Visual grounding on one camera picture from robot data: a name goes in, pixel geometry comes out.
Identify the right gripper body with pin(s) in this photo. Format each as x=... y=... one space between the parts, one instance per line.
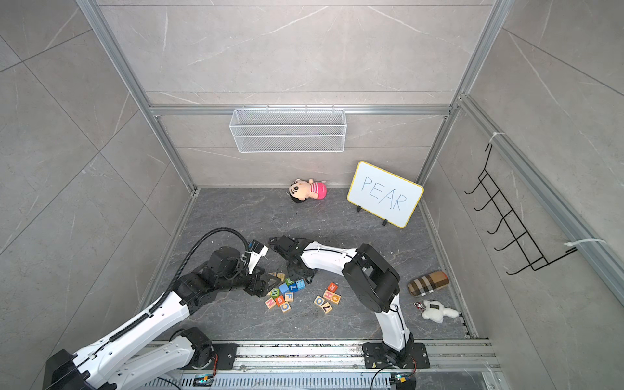
x=296 y=275

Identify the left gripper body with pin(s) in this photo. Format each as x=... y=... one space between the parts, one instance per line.
x=253 y=286

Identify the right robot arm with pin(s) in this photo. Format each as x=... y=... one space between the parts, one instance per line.
x=372 y=279

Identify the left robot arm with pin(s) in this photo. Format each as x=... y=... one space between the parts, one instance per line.
x=115 y=362

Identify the wooden N block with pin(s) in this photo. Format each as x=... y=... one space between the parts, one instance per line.
x=270 y=303

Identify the wooden H block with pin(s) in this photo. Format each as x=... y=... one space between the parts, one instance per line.
x=328 y=295

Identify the wooden 7 block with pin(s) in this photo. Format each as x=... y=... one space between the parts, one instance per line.
x=326 y=307

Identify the plush doll pink shirt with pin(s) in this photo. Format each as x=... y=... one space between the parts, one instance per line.
x=302 y=190

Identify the white plush toy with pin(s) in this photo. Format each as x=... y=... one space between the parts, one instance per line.
x=435 y=311

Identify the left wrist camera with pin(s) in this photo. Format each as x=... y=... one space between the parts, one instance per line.
x=256 y=250

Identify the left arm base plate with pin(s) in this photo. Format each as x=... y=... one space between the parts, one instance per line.
x=220 y=356

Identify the aluminium rail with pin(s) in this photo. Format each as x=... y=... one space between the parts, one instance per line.
x=346 y=356

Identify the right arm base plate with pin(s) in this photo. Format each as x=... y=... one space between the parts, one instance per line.
x=377 y=355

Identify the whiteboard with yellow frame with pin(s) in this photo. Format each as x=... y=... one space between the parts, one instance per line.
x=384 y=194

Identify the white wire mesh basket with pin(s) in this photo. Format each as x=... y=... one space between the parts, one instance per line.
x=289 y=130

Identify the black wire hook rack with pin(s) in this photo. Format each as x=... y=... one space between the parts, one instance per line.
x=533 y=257

